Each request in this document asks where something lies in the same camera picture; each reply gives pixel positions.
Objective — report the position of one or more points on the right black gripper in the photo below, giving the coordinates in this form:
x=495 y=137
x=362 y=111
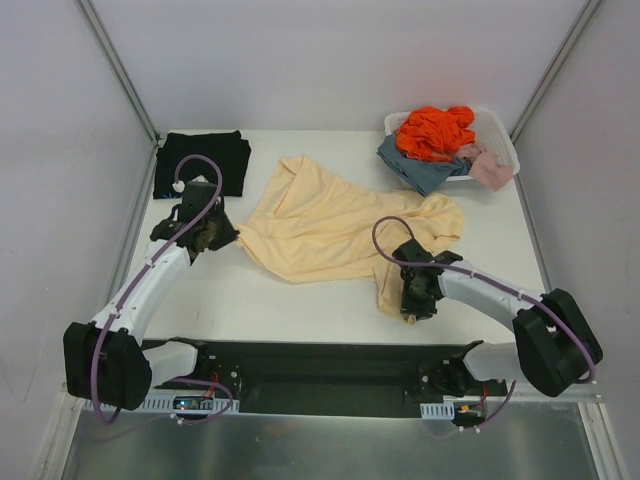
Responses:
x=413 y=301

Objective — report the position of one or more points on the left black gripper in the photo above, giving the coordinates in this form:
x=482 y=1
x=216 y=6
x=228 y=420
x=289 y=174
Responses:
x=215 y=234

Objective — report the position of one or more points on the cream yellow t shirt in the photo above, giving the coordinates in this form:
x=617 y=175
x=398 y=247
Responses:
x=311 y=225

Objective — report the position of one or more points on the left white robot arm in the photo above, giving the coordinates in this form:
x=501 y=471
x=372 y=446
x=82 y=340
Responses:
x=105 y=360

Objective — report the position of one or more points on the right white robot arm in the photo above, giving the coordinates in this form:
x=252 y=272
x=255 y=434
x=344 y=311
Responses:
x=553 y=345

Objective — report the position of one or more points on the grey blue t shirt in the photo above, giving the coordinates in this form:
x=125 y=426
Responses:
x=423 y=177

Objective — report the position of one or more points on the pink t shirt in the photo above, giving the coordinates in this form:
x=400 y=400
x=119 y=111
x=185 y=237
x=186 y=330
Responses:
x=485 y=167

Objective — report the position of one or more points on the orange t shirt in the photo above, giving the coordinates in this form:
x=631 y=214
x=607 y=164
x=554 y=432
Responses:
x=431 y=134

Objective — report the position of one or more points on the white plastic basket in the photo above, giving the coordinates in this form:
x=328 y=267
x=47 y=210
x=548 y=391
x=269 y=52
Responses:
x=489 y=130

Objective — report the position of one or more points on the right white cable duct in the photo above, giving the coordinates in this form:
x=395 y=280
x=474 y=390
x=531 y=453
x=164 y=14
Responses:
x=438 y=411

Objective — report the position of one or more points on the white cable duct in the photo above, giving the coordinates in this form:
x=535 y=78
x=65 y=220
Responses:
x=187 y=405
x=438 y=411

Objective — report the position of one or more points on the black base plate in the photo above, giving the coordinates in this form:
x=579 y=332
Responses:
x=353 y=380

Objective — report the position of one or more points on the left white cable duct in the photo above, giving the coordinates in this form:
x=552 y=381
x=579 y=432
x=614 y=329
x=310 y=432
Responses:
x=187 y=405

